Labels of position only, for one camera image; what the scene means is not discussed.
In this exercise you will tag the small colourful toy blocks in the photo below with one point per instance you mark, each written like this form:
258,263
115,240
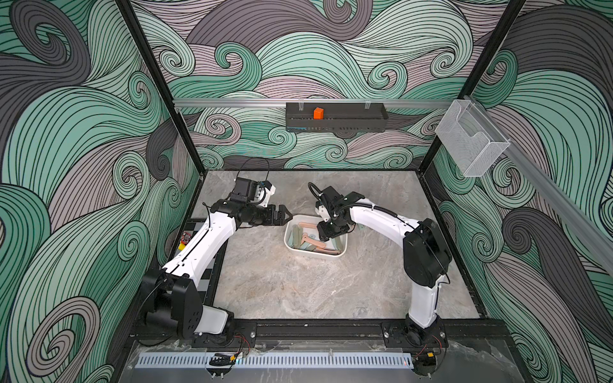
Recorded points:
185,238

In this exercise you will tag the clear plastic wall bin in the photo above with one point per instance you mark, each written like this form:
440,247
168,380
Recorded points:
471,137

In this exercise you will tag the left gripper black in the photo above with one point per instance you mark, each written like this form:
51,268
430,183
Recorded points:
270,221

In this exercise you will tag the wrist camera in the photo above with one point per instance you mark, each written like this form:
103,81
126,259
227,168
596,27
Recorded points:
330,204
252,192

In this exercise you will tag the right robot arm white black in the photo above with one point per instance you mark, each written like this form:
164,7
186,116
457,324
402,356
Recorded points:
425,254

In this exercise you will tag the aluminium rail wall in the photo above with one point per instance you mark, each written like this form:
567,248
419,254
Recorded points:
593,239
224,102

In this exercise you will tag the orange cube on shelf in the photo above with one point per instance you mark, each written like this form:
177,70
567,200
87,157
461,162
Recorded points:
318,114

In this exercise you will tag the aluminium rail back wall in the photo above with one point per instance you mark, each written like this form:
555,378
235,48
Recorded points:
224,102

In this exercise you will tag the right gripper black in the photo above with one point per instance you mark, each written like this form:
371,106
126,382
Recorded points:
327,232

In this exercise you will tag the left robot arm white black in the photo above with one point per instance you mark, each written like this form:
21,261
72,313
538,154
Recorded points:
172,300

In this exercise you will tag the pink folding knife top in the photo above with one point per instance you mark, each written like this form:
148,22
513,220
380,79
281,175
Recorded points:
309,247

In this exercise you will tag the aluminium rail right wall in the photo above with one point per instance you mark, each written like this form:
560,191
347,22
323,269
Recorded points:
593,239

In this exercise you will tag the checkerboard mat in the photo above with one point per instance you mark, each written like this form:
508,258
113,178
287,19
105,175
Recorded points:
210,277

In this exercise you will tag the white slotted cable duct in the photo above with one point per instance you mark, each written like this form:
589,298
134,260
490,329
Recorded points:
281,360

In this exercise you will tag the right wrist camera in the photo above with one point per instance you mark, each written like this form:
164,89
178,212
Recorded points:
330,204

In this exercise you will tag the black wall shelf tray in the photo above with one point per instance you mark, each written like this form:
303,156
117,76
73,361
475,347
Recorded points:
343,119

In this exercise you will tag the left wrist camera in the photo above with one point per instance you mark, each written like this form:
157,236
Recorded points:
252,192

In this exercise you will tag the white storage box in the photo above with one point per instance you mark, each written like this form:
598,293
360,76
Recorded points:
303,228

